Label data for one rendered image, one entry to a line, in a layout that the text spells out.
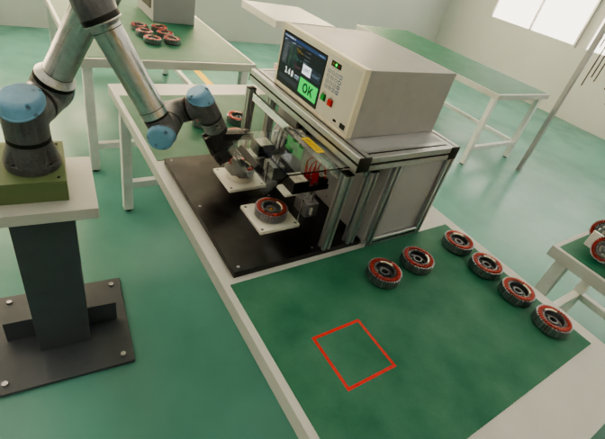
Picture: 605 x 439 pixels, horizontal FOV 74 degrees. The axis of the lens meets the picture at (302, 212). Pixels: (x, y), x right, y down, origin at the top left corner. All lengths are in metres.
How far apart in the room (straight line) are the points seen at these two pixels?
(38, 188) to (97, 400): 0.84
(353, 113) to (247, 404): 1.22
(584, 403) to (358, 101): 1.00
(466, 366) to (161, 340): 1.28
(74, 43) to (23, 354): 1.21
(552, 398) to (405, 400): 0.42
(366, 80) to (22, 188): 1.03
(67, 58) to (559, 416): 1.62
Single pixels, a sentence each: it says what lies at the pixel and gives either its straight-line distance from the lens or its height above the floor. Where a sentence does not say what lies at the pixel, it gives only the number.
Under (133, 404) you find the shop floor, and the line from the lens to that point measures 1.82.
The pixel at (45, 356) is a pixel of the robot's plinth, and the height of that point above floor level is 0.02.
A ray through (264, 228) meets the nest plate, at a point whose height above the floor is 0.78.
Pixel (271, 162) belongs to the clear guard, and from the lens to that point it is 1.10.
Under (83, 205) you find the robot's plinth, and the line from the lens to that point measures 1.43.
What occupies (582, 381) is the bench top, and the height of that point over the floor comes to 0.75.
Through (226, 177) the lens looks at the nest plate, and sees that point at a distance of 1.53.
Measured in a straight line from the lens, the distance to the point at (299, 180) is 1.32.
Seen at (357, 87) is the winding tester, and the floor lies 1.27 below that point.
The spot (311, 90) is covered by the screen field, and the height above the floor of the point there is 1.18.
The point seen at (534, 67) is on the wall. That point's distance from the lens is 7.94.
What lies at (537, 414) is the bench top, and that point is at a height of 0.75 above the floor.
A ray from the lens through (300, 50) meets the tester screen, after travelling 1.39.
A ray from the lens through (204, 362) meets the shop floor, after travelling 1.90.
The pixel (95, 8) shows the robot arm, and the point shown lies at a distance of 1.15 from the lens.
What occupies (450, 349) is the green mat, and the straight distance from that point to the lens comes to 1.24.
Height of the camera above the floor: 1.59
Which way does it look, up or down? 35 degrees down
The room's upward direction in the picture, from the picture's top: 15 degrees clockwise
